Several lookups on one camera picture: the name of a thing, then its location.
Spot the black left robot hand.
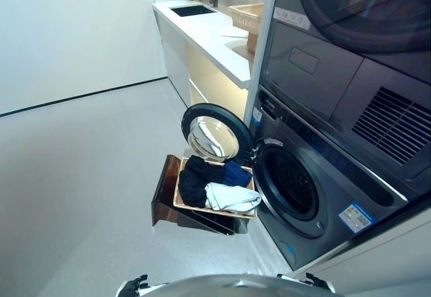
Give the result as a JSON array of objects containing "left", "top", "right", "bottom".
[{"left": 116, "top": 274, "right": 150, "bottom": 297}]

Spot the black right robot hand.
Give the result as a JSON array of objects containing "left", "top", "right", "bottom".
[{"left": 275, "top": 272, "right": 335, "bottom": 293}]

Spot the light grey garment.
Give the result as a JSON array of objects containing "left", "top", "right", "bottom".
[{"left": 203, "top": 181, "right": 262, "bottom": 214}]

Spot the dark grey washing machine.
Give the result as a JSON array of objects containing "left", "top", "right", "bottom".
[{"left": 247, "top": 84, "right": 420, "bottom": 271}]

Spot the round washing machine door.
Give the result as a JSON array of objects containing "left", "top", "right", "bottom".
[{"left": 180, "top": 103, "right": 261, "bottom": 164}]

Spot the energy label sticker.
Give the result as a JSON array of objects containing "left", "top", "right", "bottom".
[{"left": 337, "top": 201, "right": 376, "bottom": 234}]

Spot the silver robot torso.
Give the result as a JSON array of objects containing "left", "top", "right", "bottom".
[{"left": 147, "top": 272, "right": 304, "bottom": 297}]

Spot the dark brown stand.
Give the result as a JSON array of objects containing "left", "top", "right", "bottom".
[{"left": 151, "top": 154, "right": 251, "bottom": 236}]

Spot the brown wicker laundry tray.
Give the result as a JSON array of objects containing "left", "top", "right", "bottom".
[{"left": 172, "top": 157, "right": 259, "bottom": 219}]

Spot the black garment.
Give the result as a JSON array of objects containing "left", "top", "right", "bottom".
[{"left": 177, "top": 155, "right": 227, "bottom": 209}]

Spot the navy blue garment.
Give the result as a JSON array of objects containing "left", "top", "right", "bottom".
[{"left": 224, "top": 160, "right": 253, "bottom": 188}]

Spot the blue barcode sticker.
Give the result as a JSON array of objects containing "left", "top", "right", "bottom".
[{"left": 249, "top": 106, "right": 265, "bottom": 127}]

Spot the dark grey dryer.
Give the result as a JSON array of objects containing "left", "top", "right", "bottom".
[{"left": 257, "top": 0, "right": 431, "bottom": 201}]

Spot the white instruction sticker strip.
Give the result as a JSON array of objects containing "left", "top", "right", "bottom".
[{"left": 273, "top": 6, "right": 312, "bottom": 30}]

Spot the white counter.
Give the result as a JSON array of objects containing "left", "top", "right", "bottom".
[{"left": 152, "top": 0, "right": 264, "bottom": 130}]

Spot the light wicker basket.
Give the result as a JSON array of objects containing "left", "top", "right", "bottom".
[{"left": 228, "top": 2, "right": 265, "bottom": 36}]

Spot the black sink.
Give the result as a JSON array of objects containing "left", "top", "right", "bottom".
[{"left": 168, "top": 5, "right": 217, "bottom": 18}]

